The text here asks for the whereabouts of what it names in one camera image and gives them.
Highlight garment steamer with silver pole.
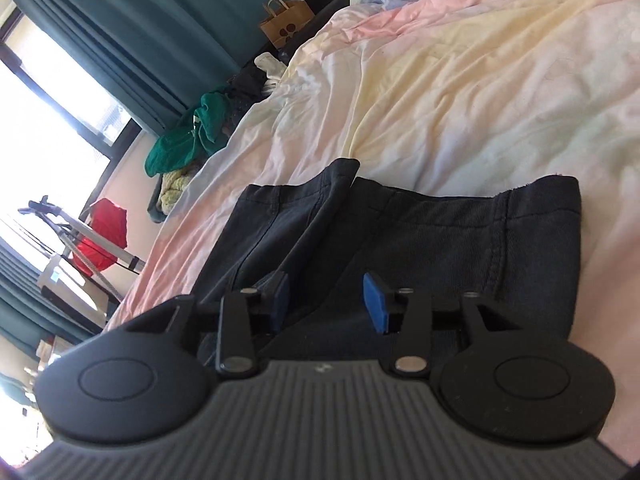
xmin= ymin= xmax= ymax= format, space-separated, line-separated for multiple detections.
xmin=17 ymin=195 xmax=146 ymax=276

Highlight teal curtain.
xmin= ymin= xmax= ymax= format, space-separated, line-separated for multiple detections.
xmin=5 ymin=0 xmax=278 ymax=136
xmin=0 ymin=242 xmax=108 ymax=361

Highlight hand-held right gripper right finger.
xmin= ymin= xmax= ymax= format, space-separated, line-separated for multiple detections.
xmin=362 ymin=272 xmax=528 ymax=377

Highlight dark laundry basket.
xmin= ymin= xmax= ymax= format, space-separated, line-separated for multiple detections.
xmin=147 ymin=175 xmax=171 ymax=223

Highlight black framed window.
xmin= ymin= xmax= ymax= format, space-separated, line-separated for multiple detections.
xmin=0 ymin=0 xmax=146 ymax=281

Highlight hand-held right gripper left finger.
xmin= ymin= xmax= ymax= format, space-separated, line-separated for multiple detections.
xmin=120 ymin=270 xmax=292 ymax=380

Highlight pastel bed sheet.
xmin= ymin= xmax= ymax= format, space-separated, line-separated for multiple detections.
xmin=102 ymin=0 xmax=640 ymax=461

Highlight braided steamer hose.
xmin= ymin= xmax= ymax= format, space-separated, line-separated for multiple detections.
xmin=65 ymin=245 xmax=123 ymax=306

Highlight green garment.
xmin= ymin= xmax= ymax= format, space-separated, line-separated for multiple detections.
xmin=145 ymin=91 xmax=231 ymax=177

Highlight dark clothes pile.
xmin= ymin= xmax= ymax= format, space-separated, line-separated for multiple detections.
xmin=225 ymin=65 xmax=273 ymax=111

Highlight black pants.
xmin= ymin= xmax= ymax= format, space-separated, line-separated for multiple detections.
xmin=192 ymin=157 xmax=583 ymax=361

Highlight red garment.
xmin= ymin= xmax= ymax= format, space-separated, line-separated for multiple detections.
xmin=70 ymin=197 xmax=128 ymax=271

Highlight brown paper bag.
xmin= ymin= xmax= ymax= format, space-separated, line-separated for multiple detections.
xmin=259 ymin=0 xmax=316 ymax=48

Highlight yellow knit garment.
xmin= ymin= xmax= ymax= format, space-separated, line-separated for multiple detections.
xmin=157 ymin=167 xmax=198 ymax=213

